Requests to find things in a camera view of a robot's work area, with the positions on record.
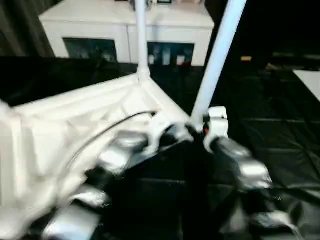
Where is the white plastic table leg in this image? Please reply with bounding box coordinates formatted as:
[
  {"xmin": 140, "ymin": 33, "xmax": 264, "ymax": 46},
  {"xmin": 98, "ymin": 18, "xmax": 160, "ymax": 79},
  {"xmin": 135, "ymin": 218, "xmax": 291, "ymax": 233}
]
[
  {"xmin": 189, "ymin": 0, "xmax": 248, "ymax": 132},
  {"xmin": 134, "ymin": 0, "xmax": 152, "ymax": 81}
]

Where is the white plastic table top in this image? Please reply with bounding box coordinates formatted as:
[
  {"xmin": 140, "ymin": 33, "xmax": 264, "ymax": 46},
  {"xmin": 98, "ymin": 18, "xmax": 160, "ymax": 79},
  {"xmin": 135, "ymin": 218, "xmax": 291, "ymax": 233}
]
[{"xmin": 0, "ymin": 71, "xmax": 193, "ymax": 240}]

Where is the black mat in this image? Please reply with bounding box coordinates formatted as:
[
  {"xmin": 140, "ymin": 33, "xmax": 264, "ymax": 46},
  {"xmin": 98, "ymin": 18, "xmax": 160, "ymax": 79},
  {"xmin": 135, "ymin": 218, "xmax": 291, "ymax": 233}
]
[{"xmin": 0, "ymin": 56, "xmax": 320, "ymax": 240}]

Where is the black side table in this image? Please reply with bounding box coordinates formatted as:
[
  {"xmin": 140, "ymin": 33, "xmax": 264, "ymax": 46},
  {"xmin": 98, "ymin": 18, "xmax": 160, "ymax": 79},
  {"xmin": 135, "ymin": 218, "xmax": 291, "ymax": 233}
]
[{"xmin": 268, "ymin": 52, "xmax": 320, "ymax": 70}]

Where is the white flat board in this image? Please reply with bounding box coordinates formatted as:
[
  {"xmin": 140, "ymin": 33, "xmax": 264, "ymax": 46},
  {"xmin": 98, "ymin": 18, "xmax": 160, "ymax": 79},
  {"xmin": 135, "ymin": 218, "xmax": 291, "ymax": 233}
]
[{"xmin": 292, "ymin": 69, "xmax": 320, "ymax": 100}]

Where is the white cabinet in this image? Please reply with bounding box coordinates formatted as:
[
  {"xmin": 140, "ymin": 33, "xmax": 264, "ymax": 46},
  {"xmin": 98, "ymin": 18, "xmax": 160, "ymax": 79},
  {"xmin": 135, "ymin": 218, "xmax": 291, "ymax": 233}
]
[{"xmin": 38, "ymin": 0, "xmax": 216, "ymax": 67}]

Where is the grey curtain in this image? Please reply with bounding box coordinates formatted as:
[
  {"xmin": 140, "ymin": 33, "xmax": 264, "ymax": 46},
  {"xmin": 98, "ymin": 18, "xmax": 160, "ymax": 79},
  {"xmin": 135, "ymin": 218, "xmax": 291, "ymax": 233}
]
[{"xmin": 0, "ymin": 0, "xmax": 56, "ymax": 58}]

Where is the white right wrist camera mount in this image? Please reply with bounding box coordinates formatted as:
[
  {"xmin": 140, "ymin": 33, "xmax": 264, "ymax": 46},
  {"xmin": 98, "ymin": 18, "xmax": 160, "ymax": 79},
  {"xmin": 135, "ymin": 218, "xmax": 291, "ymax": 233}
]
[{"xmin": 202, "ymin": 106, "xmax": 230, "ymax": 151}]

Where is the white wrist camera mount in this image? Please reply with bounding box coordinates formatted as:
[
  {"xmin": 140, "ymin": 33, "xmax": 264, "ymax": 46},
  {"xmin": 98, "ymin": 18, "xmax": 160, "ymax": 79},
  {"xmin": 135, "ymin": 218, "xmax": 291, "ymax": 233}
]
[
  {"xmin": 143, "ymin": 117, "xmax": 180, "ymax": 155},
  {"xmin": 202, "ymin": 106, "xmax": 230, "ymax": 151}
]

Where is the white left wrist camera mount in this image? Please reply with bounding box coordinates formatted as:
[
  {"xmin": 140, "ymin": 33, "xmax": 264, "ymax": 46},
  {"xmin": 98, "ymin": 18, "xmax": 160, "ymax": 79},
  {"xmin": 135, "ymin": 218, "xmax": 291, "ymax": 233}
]
[{"xmin": 143, "ymin": 117, "xmax": 180, "ymax": 155}]

